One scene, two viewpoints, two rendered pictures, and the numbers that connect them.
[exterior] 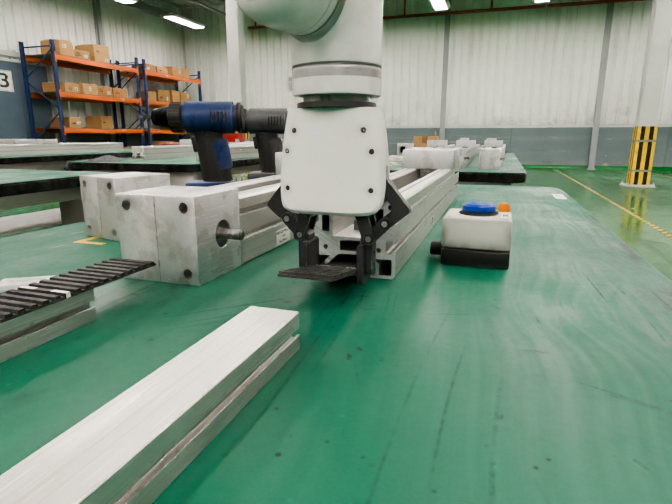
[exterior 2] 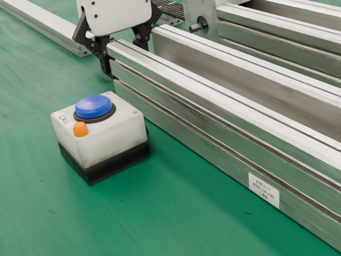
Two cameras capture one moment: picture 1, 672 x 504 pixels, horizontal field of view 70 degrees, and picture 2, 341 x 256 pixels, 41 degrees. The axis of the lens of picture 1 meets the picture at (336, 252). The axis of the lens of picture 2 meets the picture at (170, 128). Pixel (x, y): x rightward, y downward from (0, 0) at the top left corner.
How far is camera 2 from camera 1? 1.07 m
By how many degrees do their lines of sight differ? 116
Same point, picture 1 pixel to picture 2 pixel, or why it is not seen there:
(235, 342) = (70, 31)
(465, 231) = not seen: hidden behind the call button
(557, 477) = not seen: outside the picture
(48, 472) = (49, 18)
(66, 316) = (162, 19)
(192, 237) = (186, 15)
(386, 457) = (14, 58)
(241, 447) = (47, 45)
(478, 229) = not seen: hidden behind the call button
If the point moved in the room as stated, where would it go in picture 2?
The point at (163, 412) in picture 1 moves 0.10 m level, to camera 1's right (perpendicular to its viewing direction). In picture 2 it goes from (51, 24) to (9, 41)
